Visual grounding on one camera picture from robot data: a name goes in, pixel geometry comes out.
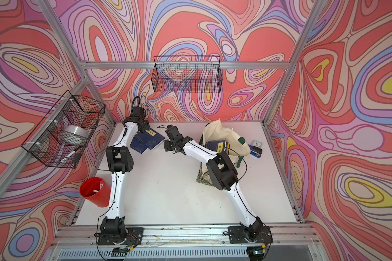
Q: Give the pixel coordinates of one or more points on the black wire basket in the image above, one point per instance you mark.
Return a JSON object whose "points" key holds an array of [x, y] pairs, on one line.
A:
{"points": [[187, 74], [45, 143]]}

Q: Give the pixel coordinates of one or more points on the cream canvas bag green handles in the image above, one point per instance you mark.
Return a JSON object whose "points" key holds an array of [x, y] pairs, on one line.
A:
{"points": [[219, 138]]}

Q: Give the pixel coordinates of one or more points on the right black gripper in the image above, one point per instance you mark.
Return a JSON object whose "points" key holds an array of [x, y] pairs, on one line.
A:
{"points": [[166, 145]]}

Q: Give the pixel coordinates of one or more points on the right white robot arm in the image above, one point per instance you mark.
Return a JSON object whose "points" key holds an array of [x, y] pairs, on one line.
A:
{"points": [[223, 176]]}

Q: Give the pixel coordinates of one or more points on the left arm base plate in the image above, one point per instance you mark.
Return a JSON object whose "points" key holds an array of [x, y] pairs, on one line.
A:
{"points": [[132, 237]]}

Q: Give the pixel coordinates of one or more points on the silver tape roll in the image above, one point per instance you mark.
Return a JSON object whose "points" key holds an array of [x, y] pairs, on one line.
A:
{"points": [[74, 135]]}

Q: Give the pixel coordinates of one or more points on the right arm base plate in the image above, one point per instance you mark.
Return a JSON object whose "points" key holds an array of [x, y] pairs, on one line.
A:
{"points": [[242, 235]]}

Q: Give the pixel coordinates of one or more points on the left black wire basket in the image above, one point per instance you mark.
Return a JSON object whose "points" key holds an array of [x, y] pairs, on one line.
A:
{"points": [[45, 143]]}

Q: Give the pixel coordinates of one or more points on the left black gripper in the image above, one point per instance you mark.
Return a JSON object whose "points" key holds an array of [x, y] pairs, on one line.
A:
{"points": [[146, 124]]}

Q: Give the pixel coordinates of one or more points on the blue stapler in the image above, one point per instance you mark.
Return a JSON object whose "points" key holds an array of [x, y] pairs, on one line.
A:
{"points": [[255, 151]]}

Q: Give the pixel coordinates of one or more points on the white marker pen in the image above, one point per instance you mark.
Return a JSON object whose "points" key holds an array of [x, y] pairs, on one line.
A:
{"points": [[68, 157]]}

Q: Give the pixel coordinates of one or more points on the red cup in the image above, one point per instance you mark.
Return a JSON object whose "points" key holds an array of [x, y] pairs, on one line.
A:
{"points": [[97, 191]]}

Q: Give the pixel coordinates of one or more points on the back black wire basket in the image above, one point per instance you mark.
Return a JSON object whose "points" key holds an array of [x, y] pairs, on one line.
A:
{"points": [[187, 74]]}

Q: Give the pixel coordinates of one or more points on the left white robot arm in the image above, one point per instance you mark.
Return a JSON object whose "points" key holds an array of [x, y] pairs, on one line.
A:
{"points": [[120, 163]]}

